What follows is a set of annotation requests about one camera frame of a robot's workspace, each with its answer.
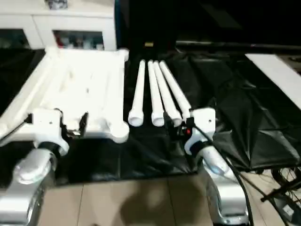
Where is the black cable bundle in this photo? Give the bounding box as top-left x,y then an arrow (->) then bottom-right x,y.
270,164 -> 301,186

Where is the black plastic mat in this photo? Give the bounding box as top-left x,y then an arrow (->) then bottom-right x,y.
0,48 -> 301,186

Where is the black case with yellow label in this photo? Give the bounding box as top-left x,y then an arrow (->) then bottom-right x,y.
128,0 -> 179,62

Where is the black tripod stand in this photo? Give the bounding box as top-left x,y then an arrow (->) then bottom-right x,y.
261,181 -> 301,203

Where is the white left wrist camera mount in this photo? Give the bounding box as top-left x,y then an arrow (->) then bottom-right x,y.
30,108 -> 70,157

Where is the white plastic table top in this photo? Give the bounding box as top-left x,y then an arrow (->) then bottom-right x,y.
0,46 -> 130,143

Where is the white plastic table leg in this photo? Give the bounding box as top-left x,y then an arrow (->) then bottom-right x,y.
147,60 -> 165,127
152,60 -> 183,125
158,60 -> 192,120
128,60 -> 147,127

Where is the white cabinet with glass doors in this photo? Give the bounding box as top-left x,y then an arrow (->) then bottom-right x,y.
0,0 -> 117,51

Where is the blue upright panel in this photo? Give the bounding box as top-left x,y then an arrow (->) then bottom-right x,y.
114,0 -> 123,49

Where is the white flat board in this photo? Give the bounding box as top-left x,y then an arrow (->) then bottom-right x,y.
244,53 -> 301,104

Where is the dark crumpled bag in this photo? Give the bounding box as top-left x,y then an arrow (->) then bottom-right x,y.
46,0 -> 69,7

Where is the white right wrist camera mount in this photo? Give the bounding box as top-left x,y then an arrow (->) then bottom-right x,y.
184,107 -> 216,153

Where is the black long bar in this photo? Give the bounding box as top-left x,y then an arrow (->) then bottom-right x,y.
176,40 -> 301,54

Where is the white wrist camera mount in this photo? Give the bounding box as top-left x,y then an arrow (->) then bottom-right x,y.
184,107 -> 216,153
30,108 -> 70,157

